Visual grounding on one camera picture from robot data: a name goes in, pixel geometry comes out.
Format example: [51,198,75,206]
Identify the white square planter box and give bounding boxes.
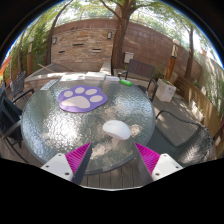
[155,78,178,103]

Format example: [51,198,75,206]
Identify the thick forked tree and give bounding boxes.
[99,0,138,70]

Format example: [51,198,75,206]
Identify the raised stone basin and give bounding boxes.
[24,61,113,91]

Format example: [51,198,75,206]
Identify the white computer mouse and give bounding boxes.
[102,119,132,141]

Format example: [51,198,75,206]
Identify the slim straight tree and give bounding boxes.
[184,26,196,80]

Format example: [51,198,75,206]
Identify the dark mesh armchair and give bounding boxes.
[146,109,216,166]

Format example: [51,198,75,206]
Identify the grey wall utility box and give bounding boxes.
[123,51,135,64]

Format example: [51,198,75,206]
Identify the low white planter boxes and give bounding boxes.
[191,99,205,123]

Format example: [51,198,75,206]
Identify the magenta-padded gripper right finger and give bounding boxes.
[132,142,185,187]

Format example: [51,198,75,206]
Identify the small green object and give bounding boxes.
[119,78,133,87]

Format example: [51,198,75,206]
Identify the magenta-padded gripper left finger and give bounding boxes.
[40,142,94,186]

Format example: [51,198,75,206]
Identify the long wooden stick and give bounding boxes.
[37,63,54,73]

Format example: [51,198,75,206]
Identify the thin leaning tree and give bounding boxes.
[45,0,75,66]

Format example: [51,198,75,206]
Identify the white printed strip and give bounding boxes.
[39,78,62,92]

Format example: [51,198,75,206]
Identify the purple paw-shaped mouse pad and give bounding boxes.
[58,85,109,114]

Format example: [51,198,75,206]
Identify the dark mesh chair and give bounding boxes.
[9,70,35,104]

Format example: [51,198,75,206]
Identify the small pale booklet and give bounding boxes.
[105,75,120,82]

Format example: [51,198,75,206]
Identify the open colourful magazine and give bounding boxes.
[59,73,87,82]

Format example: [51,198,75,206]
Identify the dark slatted armchair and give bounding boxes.
[118,59,159,103]

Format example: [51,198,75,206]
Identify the dark metal chair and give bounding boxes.
[0,83,25,149]

